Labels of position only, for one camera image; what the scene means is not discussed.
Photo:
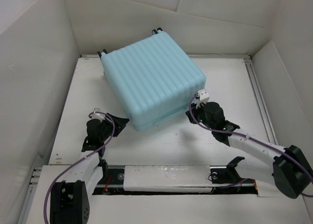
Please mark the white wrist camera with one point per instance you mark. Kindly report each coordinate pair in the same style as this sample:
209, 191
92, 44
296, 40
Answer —
202, 96
96, 114

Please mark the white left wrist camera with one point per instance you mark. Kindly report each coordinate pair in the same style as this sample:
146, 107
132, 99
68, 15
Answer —
96, 114

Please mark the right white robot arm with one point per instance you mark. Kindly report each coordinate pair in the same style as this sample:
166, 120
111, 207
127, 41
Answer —
286, 168

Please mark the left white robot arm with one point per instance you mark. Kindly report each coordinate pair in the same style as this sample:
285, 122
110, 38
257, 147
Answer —
67, 199

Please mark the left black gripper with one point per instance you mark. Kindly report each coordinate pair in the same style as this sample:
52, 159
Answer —
120, 123

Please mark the light blue hardshell suitcase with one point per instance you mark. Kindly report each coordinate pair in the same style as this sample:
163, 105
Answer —
153, 79

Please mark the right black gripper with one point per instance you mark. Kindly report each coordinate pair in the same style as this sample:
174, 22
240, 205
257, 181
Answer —
194, 110

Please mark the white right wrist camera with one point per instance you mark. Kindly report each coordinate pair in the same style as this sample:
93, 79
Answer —
202, 96

